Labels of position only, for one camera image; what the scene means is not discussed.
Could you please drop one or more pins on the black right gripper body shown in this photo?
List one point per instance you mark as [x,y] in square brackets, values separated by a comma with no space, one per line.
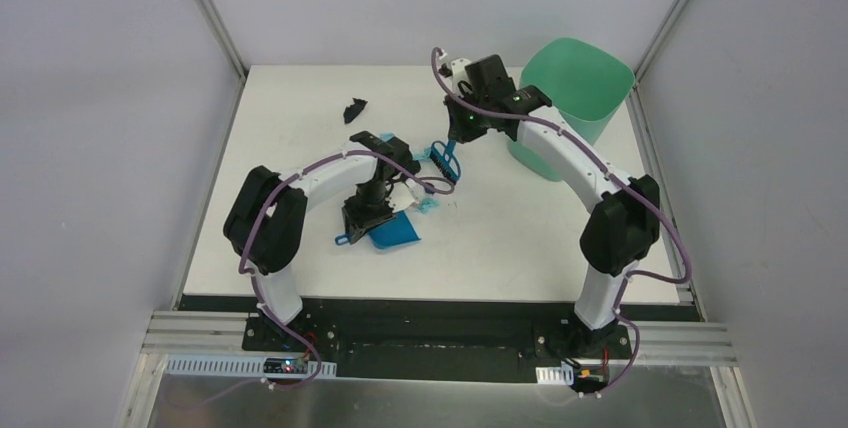
[469,123]

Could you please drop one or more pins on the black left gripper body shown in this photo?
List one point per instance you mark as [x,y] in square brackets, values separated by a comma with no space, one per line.
[367,214]

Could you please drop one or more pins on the blue plastic dustpan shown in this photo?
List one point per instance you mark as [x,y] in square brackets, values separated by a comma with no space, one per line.
[396,233]

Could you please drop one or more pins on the blue hand brush black bristles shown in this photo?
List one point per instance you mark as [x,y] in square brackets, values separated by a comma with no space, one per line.
[442,155]

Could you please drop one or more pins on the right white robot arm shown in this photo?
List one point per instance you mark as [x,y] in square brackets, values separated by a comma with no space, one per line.
[623,221]

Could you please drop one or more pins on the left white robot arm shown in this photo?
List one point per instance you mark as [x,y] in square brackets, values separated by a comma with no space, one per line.
[266,222]

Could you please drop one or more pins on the black paper scrap far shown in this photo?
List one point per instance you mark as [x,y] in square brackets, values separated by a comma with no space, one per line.
[352,111]

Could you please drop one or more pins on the green plastic bin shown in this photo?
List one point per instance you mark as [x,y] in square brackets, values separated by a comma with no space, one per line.
[584,82]

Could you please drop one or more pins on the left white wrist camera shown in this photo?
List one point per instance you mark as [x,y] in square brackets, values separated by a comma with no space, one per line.
[407,195]

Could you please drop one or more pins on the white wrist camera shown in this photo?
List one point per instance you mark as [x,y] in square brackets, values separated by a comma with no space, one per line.
[407,195]
[455,73]

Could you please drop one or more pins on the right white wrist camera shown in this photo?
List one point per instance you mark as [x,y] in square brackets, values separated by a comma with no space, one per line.
[455,73]

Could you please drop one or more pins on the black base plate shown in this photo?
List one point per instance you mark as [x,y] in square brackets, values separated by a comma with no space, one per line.
[465,341]

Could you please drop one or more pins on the left white cable duct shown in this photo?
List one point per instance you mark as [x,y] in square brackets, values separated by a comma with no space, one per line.
[285,367]

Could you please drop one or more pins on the white cable duct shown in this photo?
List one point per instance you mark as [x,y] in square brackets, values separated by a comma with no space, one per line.
[555,375]
[285,367]

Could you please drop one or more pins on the right white cable duct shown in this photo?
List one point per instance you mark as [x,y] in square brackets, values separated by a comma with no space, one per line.
[555,375]

